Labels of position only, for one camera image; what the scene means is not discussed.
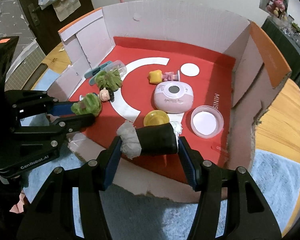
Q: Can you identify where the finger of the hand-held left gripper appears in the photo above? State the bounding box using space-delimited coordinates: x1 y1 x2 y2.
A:
5 90 75 120
14 113 96 134

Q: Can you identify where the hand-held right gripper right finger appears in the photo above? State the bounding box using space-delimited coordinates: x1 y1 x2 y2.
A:
178 136 283 240

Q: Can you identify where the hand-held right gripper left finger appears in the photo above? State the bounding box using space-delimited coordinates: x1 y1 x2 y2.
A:
16 136 123 240

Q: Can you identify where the green toy lettuce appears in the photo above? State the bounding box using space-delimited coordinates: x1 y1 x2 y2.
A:
71 92 102 117
94 69 123 92

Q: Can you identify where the dark-haired boy figurine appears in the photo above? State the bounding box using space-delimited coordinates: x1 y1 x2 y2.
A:
99 87 115 103

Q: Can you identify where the black roll with white paper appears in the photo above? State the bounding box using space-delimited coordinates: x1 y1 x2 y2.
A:
116 120 183 160

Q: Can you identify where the clear round lid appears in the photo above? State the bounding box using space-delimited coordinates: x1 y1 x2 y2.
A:
191 105 224 138

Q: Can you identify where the teal clip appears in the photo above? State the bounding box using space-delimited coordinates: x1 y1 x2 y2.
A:
84 60 114 85

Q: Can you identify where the yellow bottle cap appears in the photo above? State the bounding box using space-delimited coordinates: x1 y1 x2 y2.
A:
143 110 170 127

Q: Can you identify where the pink toy camera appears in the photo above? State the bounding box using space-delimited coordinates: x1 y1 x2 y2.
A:
154 81 194 113

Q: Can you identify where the small clear plastic case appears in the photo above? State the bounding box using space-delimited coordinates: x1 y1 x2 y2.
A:
107 60 127 77

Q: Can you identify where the blonde figurine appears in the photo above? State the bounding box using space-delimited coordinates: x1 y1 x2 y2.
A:
148 69 182 84

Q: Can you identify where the cardboard box with red bottom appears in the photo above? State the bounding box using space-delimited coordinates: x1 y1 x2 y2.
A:
58 0 292 203

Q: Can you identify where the green grid cutting mat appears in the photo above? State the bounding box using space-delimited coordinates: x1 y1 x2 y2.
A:
5 44 45 90

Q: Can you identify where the blue fluffy mat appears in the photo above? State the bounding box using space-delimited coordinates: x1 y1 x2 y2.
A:
22 69 300 240

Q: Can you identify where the dark cloth covered side table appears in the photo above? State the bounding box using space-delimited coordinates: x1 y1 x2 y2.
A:
261 16 300 85

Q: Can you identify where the row of small figurines and boxes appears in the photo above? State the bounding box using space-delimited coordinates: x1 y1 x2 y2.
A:
277 15 300 55

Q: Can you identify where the pink rabbit plush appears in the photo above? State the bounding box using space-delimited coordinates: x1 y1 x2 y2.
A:
266 0 288 18

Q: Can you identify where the metal door handle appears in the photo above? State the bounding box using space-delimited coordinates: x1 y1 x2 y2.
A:
27 4 39 27

